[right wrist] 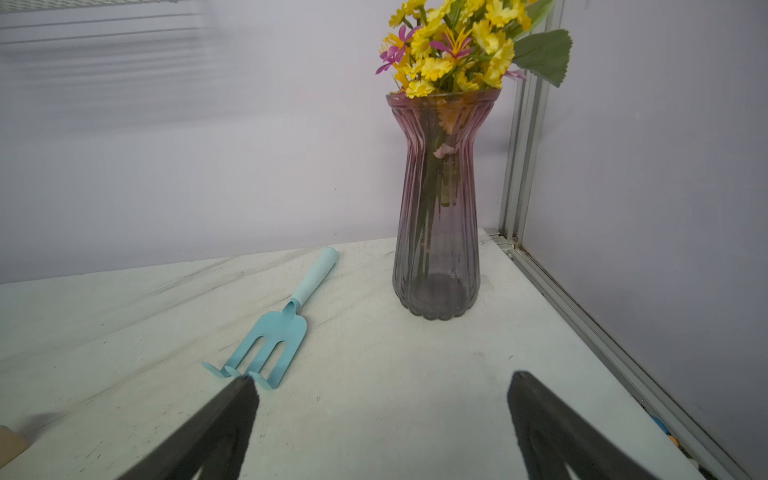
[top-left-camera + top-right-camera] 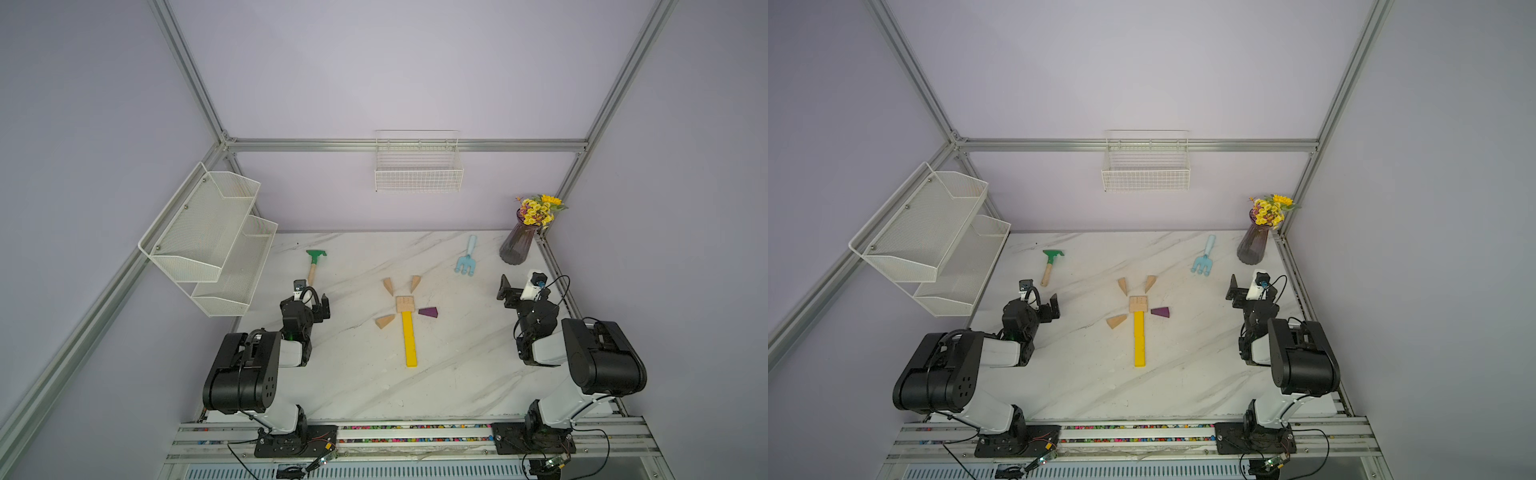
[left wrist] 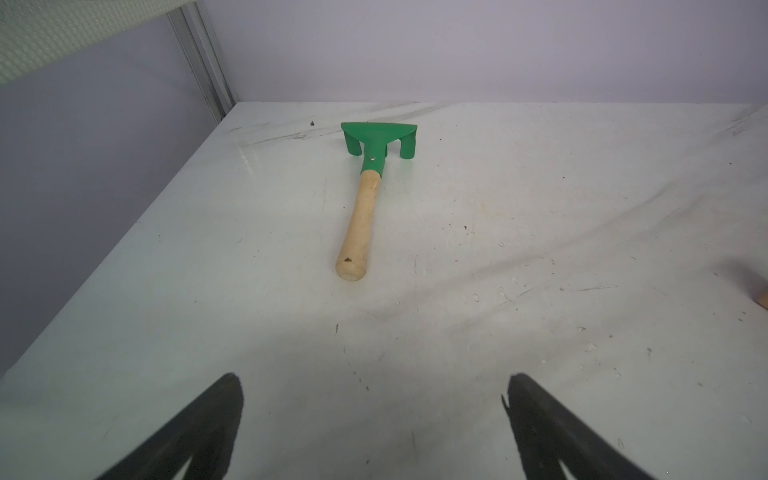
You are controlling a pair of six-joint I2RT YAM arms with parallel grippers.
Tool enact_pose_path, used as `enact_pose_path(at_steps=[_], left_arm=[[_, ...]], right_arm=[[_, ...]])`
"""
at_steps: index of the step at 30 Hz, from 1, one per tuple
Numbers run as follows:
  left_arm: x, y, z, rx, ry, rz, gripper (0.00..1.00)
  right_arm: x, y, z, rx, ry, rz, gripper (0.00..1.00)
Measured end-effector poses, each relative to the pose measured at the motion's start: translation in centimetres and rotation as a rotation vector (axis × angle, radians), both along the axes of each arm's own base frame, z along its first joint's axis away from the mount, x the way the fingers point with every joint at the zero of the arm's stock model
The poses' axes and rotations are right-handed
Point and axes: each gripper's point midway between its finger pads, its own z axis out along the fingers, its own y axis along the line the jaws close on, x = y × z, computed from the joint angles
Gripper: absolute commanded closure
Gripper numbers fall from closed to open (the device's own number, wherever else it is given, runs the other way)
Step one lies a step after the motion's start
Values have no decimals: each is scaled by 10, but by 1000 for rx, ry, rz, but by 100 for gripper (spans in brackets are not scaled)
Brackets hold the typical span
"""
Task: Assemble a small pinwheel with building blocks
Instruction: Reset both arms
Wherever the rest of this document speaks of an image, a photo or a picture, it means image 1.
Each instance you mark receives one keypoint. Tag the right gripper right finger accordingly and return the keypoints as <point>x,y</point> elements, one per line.
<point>557,443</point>

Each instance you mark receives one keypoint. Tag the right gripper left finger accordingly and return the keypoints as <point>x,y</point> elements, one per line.
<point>211,444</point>

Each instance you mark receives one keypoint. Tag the light blue toy fork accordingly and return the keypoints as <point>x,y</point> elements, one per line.
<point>285,327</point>

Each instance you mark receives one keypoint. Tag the wooden triangle block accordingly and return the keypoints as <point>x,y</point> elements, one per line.
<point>12,445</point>

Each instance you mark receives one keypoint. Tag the dark glass vase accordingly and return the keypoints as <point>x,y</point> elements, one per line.
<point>436,272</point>

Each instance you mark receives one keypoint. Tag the yellow artificial flowers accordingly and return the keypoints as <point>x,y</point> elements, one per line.
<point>471,45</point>

